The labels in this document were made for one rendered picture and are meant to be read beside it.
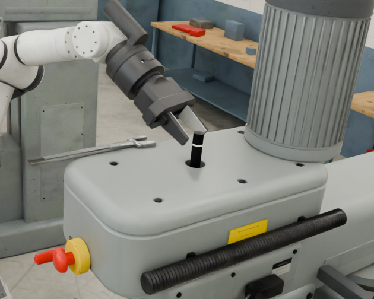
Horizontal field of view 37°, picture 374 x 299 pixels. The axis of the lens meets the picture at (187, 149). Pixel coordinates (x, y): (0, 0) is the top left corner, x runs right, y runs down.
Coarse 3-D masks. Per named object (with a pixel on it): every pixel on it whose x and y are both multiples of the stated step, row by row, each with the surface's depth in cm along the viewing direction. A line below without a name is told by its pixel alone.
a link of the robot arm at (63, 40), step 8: (64, 32) 108; (72, 32) 109; (56, 40) 108; (64, 40) 107; (56, 48) 108; (64, 48) 107; (72, 48) 109; (64, 56) 109; (72, 56) 109; (80, 56) 111
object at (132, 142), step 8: (136, 136) 108; (144, 136) 108; (112, 144) 103; (120, 144) 104; (128, 144) 104; (136, 144) 105; (144, 144) 105; (152, 144) 106; (64, 152) 98; (72, 152) 98; (80, 152) 99; (88, 152) 99; (96, 152) 100; (32, 160) 94; (40, 160) 94; (48, 160) 95; (56, 160) 96
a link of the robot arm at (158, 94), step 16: (128, 64) 100; (144, 64) 100; (160, 64) 102; (128, 80) 100; (144, 80) 100; (160, 80) 101; (128, 96) 102; (144, 96) 99; (160, 96) 98; (176, 96) 100; (192, 96) 103; (144, 112) 98; (160, 112) 96; (176, 112) 103
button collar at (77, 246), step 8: (72, 240) 92; (80, 240) 93; (72, 248) 92; (80, 248) 91; (80, 256) 91; (88, 256) 91; (80, 264) 91; (88, 264) 92; (72, 272) 94; (80, 272) 92
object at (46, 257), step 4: (56, 248) 103; (60, 248) 103; (44, 252) 102; (48, 252) 102; (52, 252) 102; (64, 252) 103; (36, 256) 101; (40, 256) 101; (44, 256) 101; (48, 256) 102; (52, 256) 102; (36, 260) 101; (40, 260) 101; (44, 260) 101; (48, 260) 102; (52, 260) 102; (40, 264) 101
